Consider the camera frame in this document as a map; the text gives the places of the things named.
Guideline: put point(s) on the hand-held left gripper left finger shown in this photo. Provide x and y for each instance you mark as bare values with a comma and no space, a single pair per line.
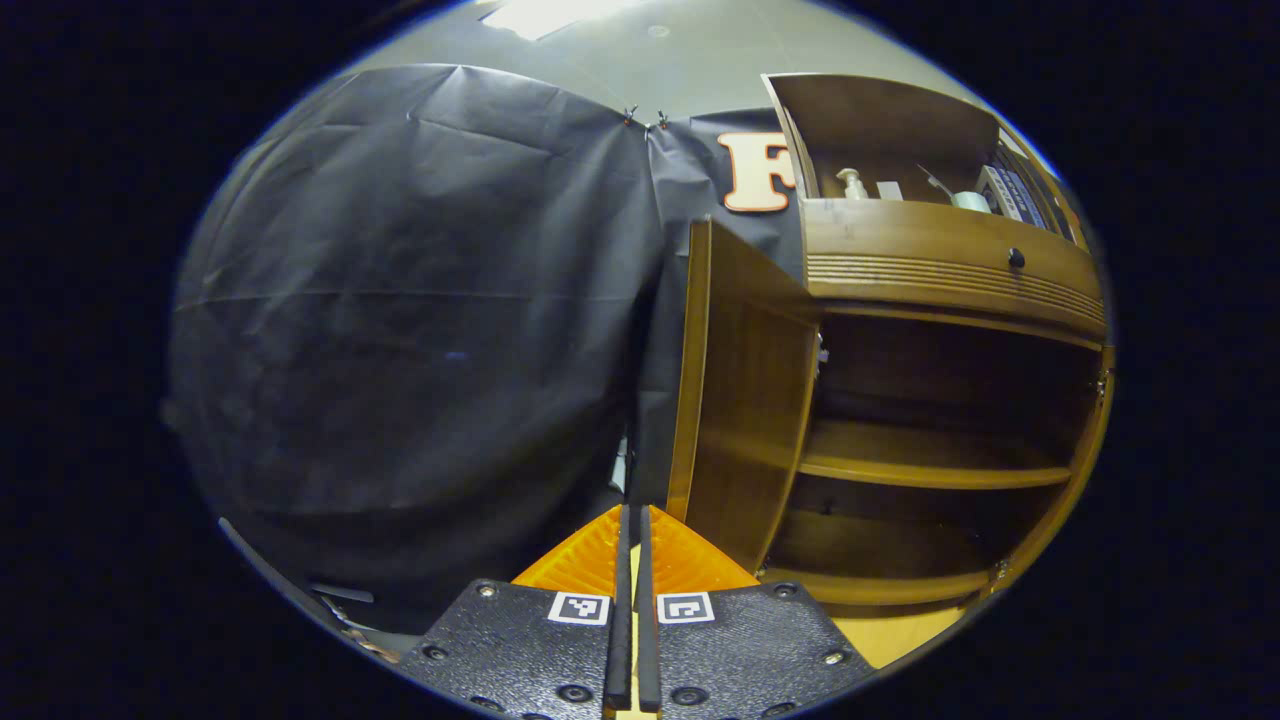
620,640

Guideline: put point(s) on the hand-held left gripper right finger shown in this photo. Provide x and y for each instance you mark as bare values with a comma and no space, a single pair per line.
648,640

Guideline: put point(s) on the wooden double-door shoe cabinet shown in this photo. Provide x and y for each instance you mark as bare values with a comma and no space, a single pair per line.
880,120

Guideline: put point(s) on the wooden cabinet drawer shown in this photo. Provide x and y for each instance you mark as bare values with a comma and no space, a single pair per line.
900,235

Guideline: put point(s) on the wooden inner shelf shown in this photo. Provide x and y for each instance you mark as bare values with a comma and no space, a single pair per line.
920,460

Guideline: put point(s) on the white pump bottle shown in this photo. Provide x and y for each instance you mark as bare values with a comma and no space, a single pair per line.
852,187

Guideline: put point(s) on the small white box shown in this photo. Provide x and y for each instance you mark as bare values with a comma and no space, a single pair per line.
890,191

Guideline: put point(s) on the white flat utensil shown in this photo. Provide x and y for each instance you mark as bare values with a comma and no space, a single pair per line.
936,181

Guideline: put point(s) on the white cup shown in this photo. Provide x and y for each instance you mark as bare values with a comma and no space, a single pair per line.
971,201

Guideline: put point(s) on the white book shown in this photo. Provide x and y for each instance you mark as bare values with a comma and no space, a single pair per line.
993,190

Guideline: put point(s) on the dark blue book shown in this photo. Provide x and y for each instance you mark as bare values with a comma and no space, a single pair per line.
1015,195

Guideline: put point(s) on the purple blue book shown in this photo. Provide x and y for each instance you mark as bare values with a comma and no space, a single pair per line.
1036,205

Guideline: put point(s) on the ceiling light panel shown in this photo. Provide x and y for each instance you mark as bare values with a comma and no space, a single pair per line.
555,15

